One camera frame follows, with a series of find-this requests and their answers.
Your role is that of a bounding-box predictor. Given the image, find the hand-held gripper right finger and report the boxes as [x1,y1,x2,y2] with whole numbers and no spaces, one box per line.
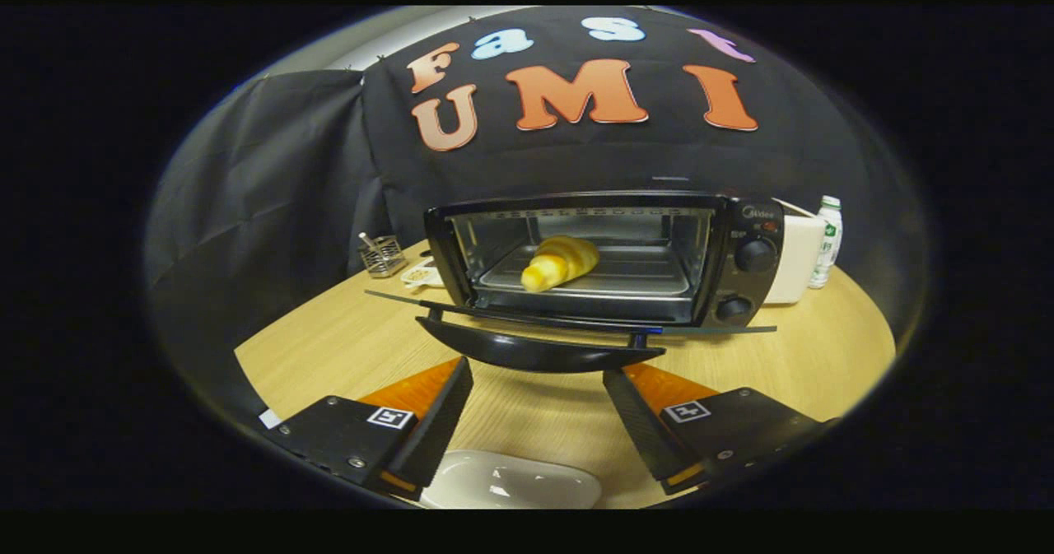
[603,363,839,496]

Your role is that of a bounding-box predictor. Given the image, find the white bread toaster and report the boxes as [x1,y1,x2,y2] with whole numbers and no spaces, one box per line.
[763,199,828,305]

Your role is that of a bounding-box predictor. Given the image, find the small white dish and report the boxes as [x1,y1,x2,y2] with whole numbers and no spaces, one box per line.
[399,258,446,290]

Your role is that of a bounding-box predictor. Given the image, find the golden croissant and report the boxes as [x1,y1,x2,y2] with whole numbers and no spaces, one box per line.
[520,235,601,294]

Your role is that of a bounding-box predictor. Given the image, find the white plate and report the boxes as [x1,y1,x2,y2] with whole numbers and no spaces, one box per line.
[419,449,603,510]

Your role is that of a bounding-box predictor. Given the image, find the black backdrop cloth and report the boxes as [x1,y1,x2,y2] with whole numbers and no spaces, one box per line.
[144,6,933,411]

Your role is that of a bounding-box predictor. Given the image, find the white bottle green label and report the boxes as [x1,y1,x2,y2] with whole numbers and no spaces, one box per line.
[808,195,844,291]

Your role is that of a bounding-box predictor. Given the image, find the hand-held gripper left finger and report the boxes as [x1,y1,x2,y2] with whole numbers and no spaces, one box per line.
[263,356,475,499]

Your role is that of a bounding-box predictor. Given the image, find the black toaster oven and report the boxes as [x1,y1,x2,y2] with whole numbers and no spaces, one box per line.
[364,191,786,375]

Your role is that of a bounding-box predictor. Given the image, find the metal wire basket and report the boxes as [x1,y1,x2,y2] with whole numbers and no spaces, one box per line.
[357,232,408,279]

